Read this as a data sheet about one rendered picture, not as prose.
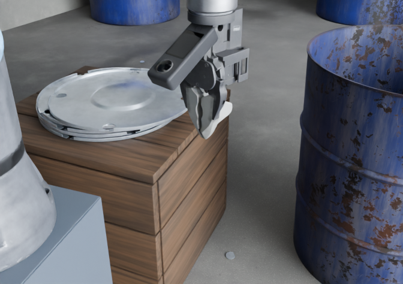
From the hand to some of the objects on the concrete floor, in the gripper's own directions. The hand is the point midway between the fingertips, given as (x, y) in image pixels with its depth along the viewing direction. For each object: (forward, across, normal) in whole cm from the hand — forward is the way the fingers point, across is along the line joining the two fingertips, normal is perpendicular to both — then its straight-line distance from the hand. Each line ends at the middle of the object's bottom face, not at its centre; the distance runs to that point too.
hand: (201, 133), depth 75 cm
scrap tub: (+40, -18, -40) cm, 59 cm away
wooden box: (+40, +27, -1) cm, 48 cm away
